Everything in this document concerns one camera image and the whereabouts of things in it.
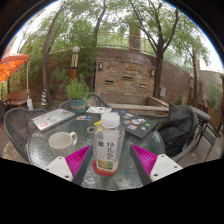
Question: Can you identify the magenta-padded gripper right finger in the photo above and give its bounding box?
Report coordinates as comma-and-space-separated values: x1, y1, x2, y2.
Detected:
129, 143, 184, 187

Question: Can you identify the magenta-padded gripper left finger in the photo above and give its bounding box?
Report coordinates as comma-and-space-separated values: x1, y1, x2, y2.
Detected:
43, 144, 94, 187

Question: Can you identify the clear white-capped drink bottle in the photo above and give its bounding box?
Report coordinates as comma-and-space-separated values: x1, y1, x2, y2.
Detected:
94, 112, 126, 176

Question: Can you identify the white ribbed mug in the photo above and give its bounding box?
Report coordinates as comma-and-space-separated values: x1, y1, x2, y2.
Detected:
48, 131, 79, 158

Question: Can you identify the grey mesh chair holding backpack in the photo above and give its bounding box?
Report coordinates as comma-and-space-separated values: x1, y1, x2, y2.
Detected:
138, 104, 201, 164

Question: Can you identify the flat round red coaster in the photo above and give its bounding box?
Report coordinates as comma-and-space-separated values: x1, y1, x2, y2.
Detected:
92, 159, 120, 177

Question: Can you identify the black backpack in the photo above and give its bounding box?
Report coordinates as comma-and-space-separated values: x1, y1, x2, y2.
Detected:
157, 104, 200, 158

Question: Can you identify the silver laptop with stickers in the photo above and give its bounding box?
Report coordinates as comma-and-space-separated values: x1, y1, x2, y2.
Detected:
30, 108, 77, 132

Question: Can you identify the small blue card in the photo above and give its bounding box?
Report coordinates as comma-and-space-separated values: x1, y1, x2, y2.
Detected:
75, 115, 93, 121

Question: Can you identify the group of dark patio chairs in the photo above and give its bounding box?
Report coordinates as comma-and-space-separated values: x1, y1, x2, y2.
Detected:
168, 101, 224, 163

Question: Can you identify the grey mesh patio chair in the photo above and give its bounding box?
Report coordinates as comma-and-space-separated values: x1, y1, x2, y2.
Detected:
3, 107, 48, 163
59, 93, 113, 111

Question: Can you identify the round dark patio table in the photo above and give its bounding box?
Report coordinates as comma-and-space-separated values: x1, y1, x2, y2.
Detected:
193, 105, 212, 134

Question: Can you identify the white printed paper sheet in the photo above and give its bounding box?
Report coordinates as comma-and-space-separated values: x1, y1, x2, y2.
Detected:
85, 106, 113, 115

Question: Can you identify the blue yellow striped cone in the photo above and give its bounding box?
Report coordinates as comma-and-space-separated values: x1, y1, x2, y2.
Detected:
40, 88, 49, 107

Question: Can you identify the potted green plant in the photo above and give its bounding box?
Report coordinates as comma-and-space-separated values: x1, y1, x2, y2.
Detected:
64, 74, 91, 114

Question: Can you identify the wooden bench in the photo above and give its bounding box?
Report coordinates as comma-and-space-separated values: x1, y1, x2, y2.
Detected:
3, 89, 29, 109

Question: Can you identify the dark forked-trunk tree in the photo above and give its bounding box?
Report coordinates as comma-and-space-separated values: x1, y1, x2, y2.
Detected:
128, 0, 181, 99

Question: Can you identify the leaning thin-trunk tree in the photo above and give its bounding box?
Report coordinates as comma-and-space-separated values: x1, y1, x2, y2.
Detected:
41, 0, 74, 101

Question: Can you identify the orange canopy with white pole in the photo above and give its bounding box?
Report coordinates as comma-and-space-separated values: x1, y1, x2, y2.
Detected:
0, 53, 34, 111

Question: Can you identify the slim brown lamp post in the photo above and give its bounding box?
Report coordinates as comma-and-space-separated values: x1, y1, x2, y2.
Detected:
187, 73, 194, 106

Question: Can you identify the wooden globe-topped lamp post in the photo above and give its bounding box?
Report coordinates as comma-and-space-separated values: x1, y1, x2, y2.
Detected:
69, 45, 81, 81

